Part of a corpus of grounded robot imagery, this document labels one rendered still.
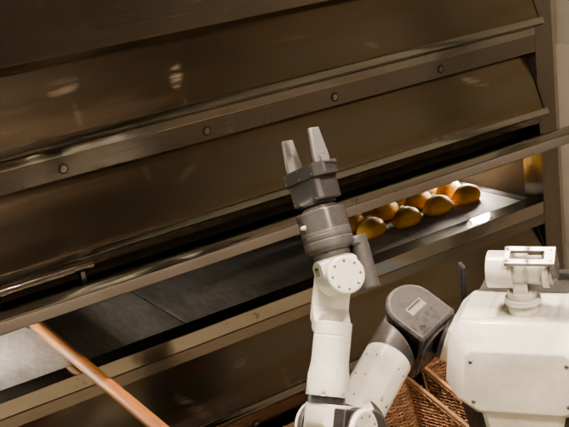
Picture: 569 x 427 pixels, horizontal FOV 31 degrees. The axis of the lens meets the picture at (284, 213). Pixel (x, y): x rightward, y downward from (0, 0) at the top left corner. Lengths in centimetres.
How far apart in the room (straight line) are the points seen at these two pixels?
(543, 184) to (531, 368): 140
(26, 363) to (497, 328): 118
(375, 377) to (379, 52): 107
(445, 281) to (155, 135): 103
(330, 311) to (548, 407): 41
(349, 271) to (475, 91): 129
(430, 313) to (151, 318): 94
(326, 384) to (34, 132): 87
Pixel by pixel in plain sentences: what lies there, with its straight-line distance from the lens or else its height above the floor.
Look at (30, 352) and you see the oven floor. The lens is 260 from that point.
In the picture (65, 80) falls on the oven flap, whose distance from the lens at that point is 229.
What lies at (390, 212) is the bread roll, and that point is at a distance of 311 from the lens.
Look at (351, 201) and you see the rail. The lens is 252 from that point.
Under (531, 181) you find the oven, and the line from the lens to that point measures 320.
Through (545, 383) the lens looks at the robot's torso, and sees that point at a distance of 185.
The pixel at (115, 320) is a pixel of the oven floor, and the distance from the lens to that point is 268.
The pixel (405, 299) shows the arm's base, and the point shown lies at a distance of 193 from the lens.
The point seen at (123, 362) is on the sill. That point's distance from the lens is 247.
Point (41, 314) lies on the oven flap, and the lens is 219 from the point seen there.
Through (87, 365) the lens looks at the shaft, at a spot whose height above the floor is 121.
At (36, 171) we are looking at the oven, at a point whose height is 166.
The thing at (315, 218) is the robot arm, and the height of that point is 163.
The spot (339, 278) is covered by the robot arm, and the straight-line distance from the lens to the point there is 174.
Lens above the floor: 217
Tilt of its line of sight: 17 degrees down
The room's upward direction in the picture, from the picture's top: 8 degrees counter-clockwise
